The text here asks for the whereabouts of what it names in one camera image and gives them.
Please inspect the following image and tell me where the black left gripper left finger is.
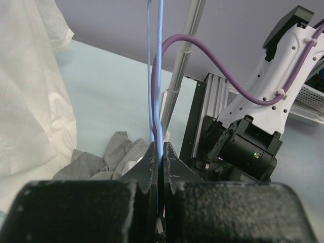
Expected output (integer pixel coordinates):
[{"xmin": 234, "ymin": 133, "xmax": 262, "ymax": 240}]
[{"xmin": 7, "ymin": 143, "xmax": 158, "ymax": 242}]

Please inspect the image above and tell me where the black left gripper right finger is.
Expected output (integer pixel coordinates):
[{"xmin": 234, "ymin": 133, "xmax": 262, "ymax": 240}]
[{"xmin": 163, "ymin": 142, "xmax": 316, "ymax": 242}]

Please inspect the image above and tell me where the grey t shirt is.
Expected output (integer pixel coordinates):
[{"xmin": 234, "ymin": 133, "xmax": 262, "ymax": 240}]
[{"xmin": 52, "ymin": 131, "xmax": 149, "ymax": 181}]

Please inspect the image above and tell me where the white t shirt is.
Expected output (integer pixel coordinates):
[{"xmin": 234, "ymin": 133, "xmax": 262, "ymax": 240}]
[{"xmin": 0, "ymin": 0, "xmax": 78, "ymax": 178}]

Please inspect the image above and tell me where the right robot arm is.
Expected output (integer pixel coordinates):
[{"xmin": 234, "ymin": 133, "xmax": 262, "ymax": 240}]
[{"xmin": 197, "ymin": 6, "xmax": 323, "ymax": 182}]

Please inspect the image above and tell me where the grey clothes rack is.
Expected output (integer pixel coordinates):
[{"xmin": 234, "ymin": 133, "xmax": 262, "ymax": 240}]
[{"xmin": 160, "ymin": 0, "xmax": 206, "ymax": 142}]

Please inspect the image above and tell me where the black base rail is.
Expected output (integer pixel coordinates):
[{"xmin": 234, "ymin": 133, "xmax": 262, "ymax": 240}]
[{"xmin": 178, "ymin": 72, "xmax": 238, "ymax": 178}]

